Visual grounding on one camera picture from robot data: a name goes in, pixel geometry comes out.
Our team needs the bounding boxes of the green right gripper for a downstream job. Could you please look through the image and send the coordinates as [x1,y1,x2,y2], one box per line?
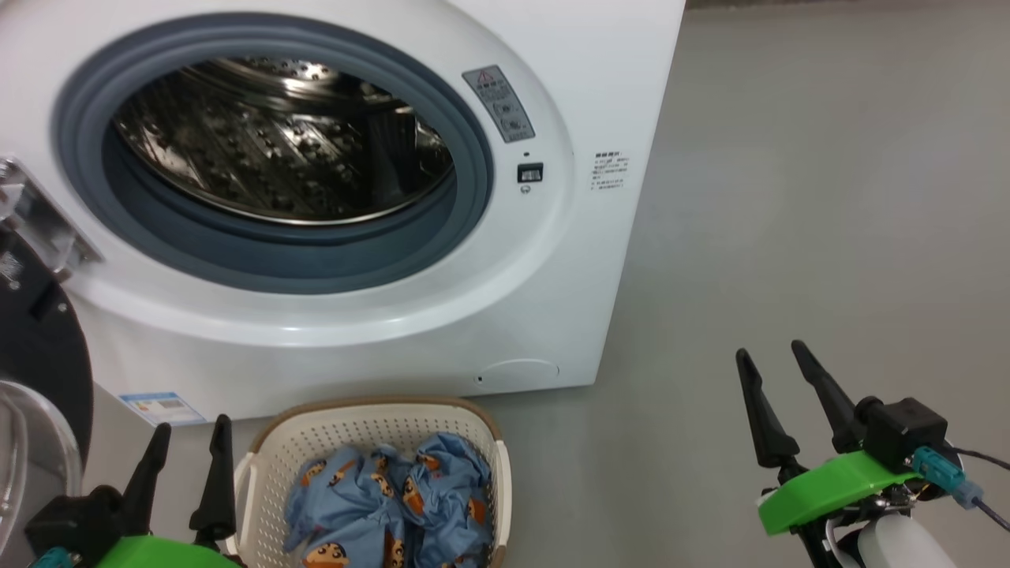
[735,340,924,537]

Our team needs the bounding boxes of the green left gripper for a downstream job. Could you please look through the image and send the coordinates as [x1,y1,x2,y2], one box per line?
[95,414,241,568]

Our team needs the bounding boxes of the round black glass washer door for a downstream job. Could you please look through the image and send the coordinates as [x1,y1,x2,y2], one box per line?
[0,156,105,537]

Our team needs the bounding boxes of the cream perforated laundry basket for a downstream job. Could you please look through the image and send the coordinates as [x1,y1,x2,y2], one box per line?
[225,397,514,568]

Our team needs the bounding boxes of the grey rubber door gasket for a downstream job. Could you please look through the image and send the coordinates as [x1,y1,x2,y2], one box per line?
[51,12,496,295]

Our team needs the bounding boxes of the white front-load washing machine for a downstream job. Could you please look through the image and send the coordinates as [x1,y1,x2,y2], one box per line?
[0,0,686,427]

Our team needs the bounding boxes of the blue energy label sticker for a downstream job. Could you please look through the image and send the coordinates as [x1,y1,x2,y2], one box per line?
[118,391,208,427]

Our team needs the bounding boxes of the round white filter cover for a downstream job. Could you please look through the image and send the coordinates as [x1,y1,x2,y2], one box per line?
[476,359,560,391]

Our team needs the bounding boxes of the small black text sticker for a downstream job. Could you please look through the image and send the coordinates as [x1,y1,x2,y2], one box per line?
[593,150,630,192]

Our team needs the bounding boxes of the grey warning sticker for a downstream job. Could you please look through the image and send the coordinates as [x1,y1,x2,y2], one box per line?
[462,65,536,144]

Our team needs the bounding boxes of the black cable teal plug right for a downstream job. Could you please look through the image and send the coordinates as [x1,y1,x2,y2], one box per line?
[911,446,1010,531]

